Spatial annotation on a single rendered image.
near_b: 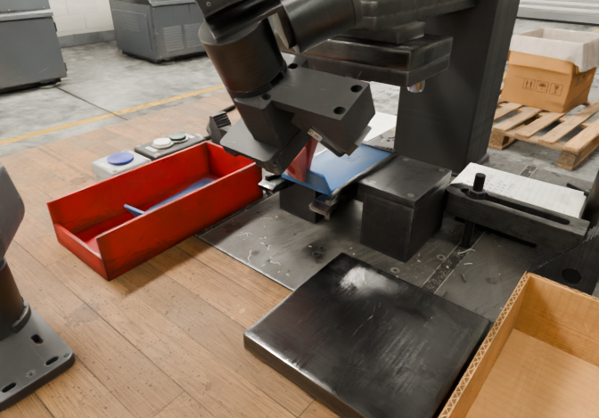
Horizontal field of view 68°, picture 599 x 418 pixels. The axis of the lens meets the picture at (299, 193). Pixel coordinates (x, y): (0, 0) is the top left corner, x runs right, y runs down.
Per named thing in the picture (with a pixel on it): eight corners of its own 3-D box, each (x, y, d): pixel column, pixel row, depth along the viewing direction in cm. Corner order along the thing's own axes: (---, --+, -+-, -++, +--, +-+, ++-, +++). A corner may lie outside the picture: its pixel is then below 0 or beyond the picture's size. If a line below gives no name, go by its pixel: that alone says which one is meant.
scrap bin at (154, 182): (58, 242, 56) (45, 201, 54) (210, 174, 73) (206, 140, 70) (109, 282, 50) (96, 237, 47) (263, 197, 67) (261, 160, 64)
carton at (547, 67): (525, 84, 400) (539, 25, 375) (600, 99, 361) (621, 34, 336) (488, 99, 360) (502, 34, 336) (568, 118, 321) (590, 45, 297)
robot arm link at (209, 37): (286, 44, 42) (260, -27, 37) (308, 75, 38) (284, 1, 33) (220, 77, 42) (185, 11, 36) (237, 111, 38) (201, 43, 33)
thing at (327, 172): (274, 180, 52) (273, 158, 51) (347, 142, 63) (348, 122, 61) (321, 200, 49) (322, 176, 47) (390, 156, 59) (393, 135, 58)
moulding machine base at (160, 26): (160, 68, 514) (145, -27, 467) (117, 54, 575) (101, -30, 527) (409, 18, 867) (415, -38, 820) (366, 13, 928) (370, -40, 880)
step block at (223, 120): (214, 165, 76) (209, 115, 72) (226, 159, 78) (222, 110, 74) (240, 176, 73) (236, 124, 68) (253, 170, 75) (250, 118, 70)
